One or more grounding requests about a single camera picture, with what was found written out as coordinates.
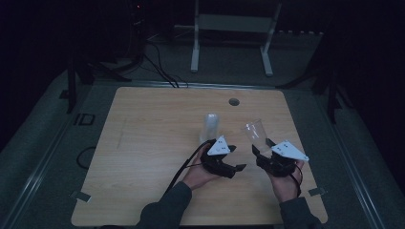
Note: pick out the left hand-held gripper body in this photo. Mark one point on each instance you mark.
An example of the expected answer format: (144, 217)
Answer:
(216, 163)

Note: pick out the grey tape strip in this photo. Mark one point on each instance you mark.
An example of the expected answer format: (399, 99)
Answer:
(81, 196)
(317, 191)

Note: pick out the person's left hand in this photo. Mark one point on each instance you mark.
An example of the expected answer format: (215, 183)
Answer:
(197, 175)

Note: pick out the single clear plastic cup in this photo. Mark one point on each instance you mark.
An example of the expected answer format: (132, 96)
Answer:
(257, 135)

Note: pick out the black tripod stand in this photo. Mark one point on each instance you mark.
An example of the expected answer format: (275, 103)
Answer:
(331, 95)
(71, 82)

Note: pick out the person's right hand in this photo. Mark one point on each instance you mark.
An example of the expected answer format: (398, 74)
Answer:
(286, 186)

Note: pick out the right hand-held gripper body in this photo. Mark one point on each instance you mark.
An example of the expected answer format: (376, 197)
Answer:
(285, 152)

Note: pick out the white metal stand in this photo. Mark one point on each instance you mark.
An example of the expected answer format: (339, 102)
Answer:
(234, 23)

